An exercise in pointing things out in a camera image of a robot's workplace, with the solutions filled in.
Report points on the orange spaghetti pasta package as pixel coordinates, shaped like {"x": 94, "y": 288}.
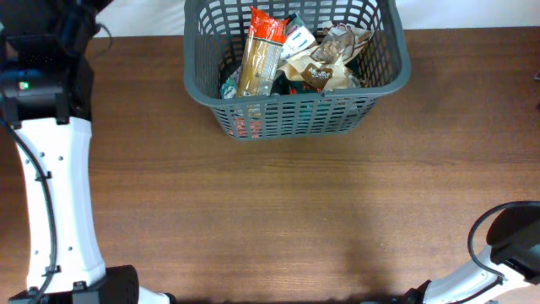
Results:
{"x": 263, "y": 48}

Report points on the beige brown snack pouch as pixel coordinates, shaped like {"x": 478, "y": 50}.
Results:
{"x": 343, "y": 41}
{"x": 294, "y": 66}

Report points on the Kleenex tissue multipack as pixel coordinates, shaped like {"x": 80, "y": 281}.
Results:
{"x": 298, "y": 40}

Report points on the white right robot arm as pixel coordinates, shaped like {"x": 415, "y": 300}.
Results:
{"x": 503, "y": 246}

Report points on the green snack bag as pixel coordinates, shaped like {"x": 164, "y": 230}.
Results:
{"x": 322, "y": 76}

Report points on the grey plastic basket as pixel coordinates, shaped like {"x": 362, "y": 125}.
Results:
{"x": 214, "y": 42}

